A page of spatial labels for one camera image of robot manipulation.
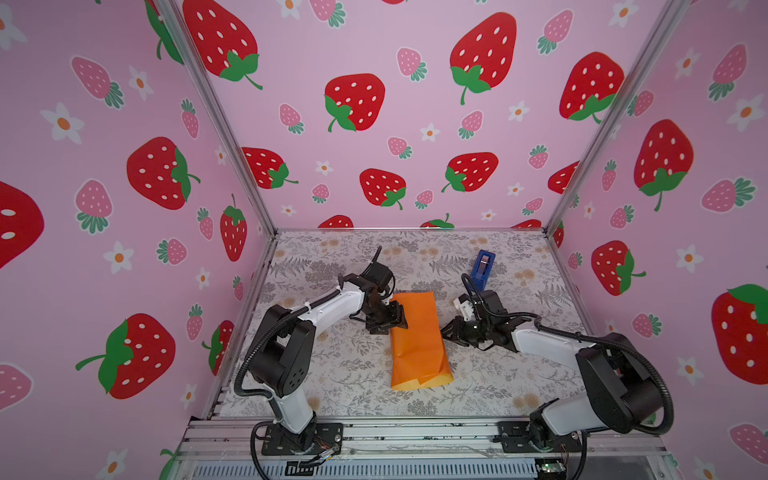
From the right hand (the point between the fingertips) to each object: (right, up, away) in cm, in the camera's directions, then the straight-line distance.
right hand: (436, 338), depth 86 cm
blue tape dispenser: (+19, +20, +17) cm, 32 cm away
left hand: (-10, +3, +1) cm, 10 cm away
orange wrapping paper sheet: (-5, -3, -6) cm, 8 cm away
